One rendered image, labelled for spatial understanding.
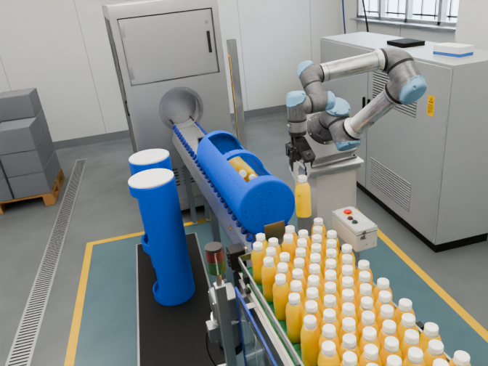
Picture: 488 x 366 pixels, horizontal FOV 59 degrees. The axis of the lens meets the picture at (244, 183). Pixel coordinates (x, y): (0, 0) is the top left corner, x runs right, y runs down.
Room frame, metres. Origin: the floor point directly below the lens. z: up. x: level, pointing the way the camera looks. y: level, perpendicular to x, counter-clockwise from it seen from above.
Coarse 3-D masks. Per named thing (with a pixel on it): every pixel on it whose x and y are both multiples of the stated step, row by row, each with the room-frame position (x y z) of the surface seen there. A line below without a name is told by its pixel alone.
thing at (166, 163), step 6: (168, 156) 2.80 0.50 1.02; (162, 162) 2.72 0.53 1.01; (168, 162) 2.77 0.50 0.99; (132, 168) 2.72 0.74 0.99; (138, 168) 2.68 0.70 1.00; (144, 168) 2.67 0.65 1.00; (150, 168) 2.67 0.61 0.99; (168, 168) 2.76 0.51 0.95; (132, 174) 2.74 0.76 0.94; (144, 222) 2.73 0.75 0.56; (144, 228) 2.75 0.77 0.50; (150, 258) 2.77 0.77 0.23
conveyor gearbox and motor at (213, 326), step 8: (232, 288) 1.50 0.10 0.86; (232, 296) 1.45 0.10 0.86; (232, 304) 1.44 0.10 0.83; (216, 312) 1.42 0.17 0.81; (232, 312) 1.43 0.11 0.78; (216, 320) 1.42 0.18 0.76; (232, 320) 1.44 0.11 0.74; (208, 328) 1.44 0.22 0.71; (216, 328) 1.44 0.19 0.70; (232, 328) 1.43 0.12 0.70; (208, 336) 1.46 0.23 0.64; (216, 336) 1.44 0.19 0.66; (240, 336) 1.46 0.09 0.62; (240, 344) 1.46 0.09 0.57; (208, 352) 1.43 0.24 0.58
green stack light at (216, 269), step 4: (224, 260) 1.22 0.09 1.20; (208, 264) 1.21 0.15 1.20; (212, 264) 1.20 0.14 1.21; (216, 264) 1.20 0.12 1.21; (220, 264) 1.20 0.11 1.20; (224, 264) 1.21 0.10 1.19; (208, 268) 1.21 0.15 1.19; (212, 268) 1.20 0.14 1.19; (216, 268) 1.20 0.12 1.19; (220, 268) 1.20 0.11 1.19; (224, 268) 1.21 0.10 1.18; (208, 272) 1.21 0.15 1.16; (212, 272) 1.20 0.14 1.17; (216, 272) 1.20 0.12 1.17; (220, 272) 1.20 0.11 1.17
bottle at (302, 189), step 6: (306, 180) 1.61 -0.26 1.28; (300, 186) 1.59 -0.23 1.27; (306, 186) 1.58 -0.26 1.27; (300, 192) 1.58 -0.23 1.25; (306, 192) 1.58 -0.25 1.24; (300, 198) 1.58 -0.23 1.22; (306, 198) 1.58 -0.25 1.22; (300, 204) 1.58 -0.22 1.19; (306, 204) 1.58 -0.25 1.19; (300, 210) 1.58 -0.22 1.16; (306, 210) 1.58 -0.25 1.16; (300, 216) 1.58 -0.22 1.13; (306, 216) 1.57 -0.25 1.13
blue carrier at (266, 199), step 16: (208, 144) 2.43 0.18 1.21; (224, 144) 2.60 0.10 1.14; (208, 160) 2.28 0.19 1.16; (224, 160) 2.12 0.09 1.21; (256, 160) 2.17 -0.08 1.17; (208, 176) 2.30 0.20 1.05; (224, 176) 2.00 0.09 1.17; (240, 176) 1.88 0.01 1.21; (272, 176) 1.82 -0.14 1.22; (224, 192) 1.94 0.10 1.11; (240, 192) 1.77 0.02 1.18; (256, 192) 1.74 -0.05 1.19; (272, 192) 1.76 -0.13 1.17; (288, 192) 1.79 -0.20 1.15; (240, 208) 1.72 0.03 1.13; (256, 208) 1.74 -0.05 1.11; (272, 208) 1.76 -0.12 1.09; (288, 208) 1.78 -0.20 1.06; (256, 224) 1.74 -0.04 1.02
